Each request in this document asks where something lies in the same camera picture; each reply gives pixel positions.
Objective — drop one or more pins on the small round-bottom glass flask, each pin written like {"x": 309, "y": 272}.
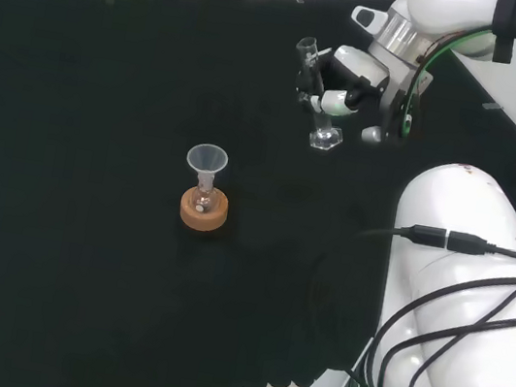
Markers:
{"x": 201, "y": 200}

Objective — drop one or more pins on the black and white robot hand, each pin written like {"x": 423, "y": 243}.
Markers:
{"x": 359, "y": 64}

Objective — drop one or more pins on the clear plastic funnel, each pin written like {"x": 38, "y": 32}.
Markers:
{"x": 207, "y": 158}

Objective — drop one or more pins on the black bench cloth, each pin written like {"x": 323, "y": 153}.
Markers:
{"x": 97, "y": 153}

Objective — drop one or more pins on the clear graduated cylinder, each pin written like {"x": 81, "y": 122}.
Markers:
{"x": 312, "y": 72}

